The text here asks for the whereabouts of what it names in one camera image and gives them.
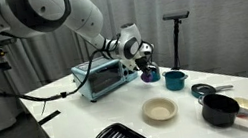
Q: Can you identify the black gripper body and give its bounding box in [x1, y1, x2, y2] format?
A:
[131, 42, 159, 75]

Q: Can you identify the purple plushy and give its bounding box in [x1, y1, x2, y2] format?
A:
[140, 69, 156, 85]

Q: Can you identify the cream colored plate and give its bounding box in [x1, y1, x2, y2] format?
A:
[139, 94, 181, 125]

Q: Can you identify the orange and yellow toy plate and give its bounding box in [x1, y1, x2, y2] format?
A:
[232, 94, 248, 119]

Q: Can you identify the teal toy pot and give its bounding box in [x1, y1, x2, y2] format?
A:
[161, 67, 191, 94]

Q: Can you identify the light blue toaster oven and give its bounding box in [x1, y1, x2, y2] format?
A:
[68, 50, 142, 105]

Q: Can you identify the teal pot lid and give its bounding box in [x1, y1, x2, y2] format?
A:
[190, 77, 235, 100]

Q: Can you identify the black toy saucepan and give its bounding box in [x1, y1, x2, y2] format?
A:
[197, 87, 248, 133]

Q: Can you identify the black camera tripod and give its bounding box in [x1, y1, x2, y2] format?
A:
[163, 18, 190, 72]

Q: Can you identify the black bar camera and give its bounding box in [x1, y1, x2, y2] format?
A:
[161, 9, 191, 23]

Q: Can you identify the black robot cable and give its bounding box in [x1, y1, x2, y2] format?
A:
[0, 46, 116, 111]

